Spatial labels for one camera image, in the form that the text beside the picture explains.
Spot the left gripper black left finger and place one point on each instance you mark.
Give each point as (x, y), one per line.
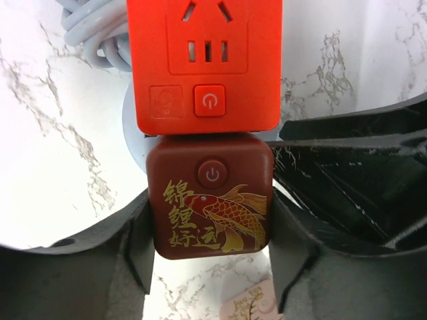
(102, 272)

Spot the red socket cube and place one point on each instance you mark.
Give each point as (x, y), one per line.
(205, 66)

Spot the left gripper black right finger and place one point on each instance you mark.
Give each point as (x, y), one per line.
(320, 272)

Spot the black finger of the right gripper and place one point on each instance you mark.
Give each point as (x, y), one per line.
(364, 172)

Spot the dark red carp adapter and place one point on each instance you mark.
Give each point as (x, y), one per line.
(210, 195)

